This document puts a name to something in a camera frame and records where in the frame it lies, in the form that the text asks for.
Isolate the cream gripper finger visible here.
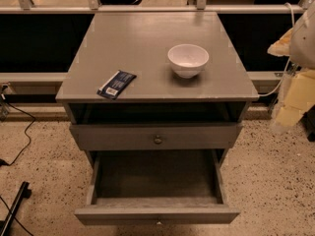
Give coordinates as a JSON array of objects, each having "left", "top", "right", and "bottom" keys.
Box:
[{"left": 271, "top": 107, "right": 303, "bottom": 134}]

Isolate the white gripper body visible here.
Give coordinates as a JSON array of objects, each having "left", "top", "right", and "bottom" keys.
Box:
[{"left": 284, "top": 70, "right": 315, "bottom": 112}]

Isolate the blue rxbar blueberry wrapper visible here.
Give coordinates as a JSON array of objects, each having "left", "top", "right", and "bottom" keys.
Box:
[{"left": 97, "top": 70, "right": 137, "bottom": 99}]

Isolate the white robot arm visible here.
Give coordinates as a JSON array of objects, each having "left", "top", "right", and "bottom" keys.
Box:
[{"left": 267, "top": 2, "right": 315, "bottom": 134}]

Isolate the closed grey top drawer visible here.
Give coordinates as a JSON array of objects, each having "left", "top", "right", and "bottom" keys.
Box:
[{"left": 70, "top": 123, "right": 242, "bottom": 151}]

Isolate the round brass drawer knob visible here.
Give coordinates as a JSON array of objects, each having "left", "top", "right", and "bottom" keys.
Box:
[{"left": 154, "top": 136, "right": 162, "bottom": 145}]

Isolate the open grey middle drawer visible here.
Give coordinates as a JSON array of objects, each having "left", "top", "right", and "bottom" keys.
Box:
[{"left": 75, "top": 150, "right": 239, "bottom": 225}]

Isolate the white ceramic bowl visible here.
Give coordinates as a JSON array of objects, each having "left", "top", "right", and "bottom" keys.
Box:
[{"left": 167, "top": 44, "right": 210, "bottom": 79}]

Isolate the grey wooden nightstand cabinet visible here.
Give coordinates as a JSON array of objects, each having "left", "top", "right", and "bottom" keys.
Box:
[{"left": 55, "top": 11, "right": 260, "bottom": 167}]

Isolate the black metal stand leg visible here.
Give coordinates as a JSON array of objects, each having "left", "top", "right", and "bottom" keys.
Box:
[{"left": 0, "top": 181, "right": 32, "bottom": 236}]

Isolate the white cable on right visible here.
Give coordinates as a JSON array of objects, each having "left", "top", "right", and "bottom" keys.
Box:
[{"left": 258, "top": 2, "right": 296, "bottom": 98}]

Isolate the black floor cable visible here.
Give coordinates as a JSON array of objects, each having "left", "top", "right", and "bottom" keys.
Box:
[{"left": 0, "top": 101, "right": 36, "bottom": 167}]

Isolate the metal railing frame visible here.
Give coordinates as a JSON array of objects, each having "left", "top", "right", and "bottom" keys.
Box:
[{"left": 0, "top": 0, "right": 315, "bottom": 16}]

